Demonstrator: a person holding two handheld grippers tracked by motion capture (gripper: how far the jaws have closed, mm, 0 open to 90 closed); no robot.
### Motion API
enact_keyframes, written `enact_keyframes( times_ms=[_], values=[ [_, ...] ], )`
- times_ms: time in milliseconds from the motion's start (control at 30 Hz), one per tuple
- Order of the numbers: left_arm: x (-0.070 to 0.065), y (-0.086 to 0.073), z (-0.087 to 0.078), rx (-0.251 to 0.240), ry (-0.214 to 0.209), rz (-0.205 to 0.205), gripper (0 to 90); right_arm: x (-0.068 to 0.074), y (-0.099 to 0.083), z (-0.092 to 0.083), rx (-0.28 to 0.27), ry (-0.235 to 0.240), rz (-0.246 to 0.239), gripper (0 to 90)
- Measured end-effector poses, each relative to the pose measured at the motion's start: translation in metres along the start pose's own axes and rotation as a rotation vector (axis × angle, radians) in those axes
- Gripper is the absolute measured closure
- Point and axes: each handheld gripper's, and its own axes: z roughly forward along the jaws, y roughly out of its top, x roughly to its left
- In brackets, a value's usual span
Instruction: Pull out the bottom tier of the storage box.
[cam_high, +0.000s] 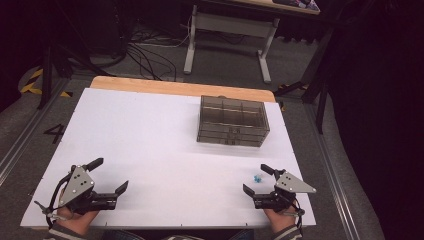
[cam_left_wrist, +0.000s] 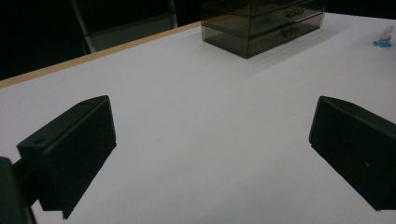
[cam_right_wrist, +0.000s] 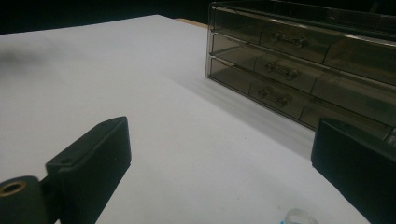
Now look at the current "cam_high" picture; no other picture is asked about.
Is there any yellow black floor tape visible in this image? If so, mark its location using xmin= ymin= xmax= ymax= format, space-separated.
xmin=19 ymin=67 xmax=45 ymax=96

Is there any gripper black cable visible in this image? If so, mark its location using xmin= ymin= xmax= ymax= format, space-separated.
xmin=33 ymin=171 xmax=75 ymax=230
xmin=289 ymin=196 xmax=306 ymax=235

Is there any person's right hand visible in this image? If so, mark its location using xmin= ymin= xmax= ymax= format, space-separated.
xmin=264 ymin=206 xmax=298 ymax=234

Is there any aluminium floor rail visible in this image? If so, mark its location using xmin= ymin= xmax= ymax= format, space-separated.
xmin=304 ymin=103 xmax=362 ymax=240
xmin=0 ymin=78 xmax=70 ymax=186

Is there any bundle of floor cables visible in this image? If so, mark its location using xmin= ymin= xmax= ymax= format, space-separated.
xmin=124 ymin=19 xmax=193 ymax=82

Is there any smoky clear drawer organizer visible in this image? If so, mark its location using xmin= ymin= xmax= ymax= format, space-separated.
xmin=196 ymin=95 xmax=270 ymax=148

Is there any person's left hand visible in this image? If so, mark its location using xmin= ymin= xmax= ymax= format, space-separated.
xmin=57 ymin=208 xmax=100 ymax=236

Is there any white metal desk frame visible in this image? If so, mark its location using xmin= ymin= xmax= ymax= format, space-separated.
xmin=183 ymin=4 xmax=281 ymax=84

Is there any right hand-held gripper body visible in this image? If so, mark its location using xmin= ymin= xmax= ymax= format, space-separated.
xmin=252 ymin=170 xmax=317 ymax=212

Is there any wooden table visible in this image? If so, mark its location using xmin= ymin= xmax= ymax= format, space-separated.
xmin=89 ymin=75 xmax=277 ymax=103

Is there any smoky clear pull-out drawer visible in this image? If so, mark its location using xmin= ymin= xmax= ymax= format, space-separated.
xmin=197 ymin=134 xmax=264 ymax=148

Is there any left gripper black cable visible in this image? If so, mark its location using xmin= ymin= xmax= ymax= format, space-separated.
xmin=33 ymin=171 xmax=75 ymax=230

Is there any wooden desk top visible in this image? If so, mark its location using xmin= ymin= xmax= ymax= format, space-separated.
xmin=229 ymin=0 xmax=322 ymax=16

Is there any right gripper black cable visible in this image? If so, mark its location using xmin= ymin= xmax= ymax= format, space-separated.
xmin=289 ymin=196 xmax=306 ymax=235

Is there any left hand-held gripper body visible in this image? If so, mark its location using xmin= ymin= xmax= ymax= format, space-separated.
xmin=58 ymin=164 xmax=118 ymax=215

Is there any black curtain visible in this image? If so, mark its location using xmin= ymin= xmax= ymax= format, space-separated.
xmin=319 ymin=0 xmax=424 ymax=240

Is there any black metal stand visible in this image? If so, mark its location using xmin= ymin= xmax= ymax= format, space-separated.
xmin=273 ymin=26 xmax=336 ymax=135
xmin=35 ymin=0 xmax=116 ymax=111

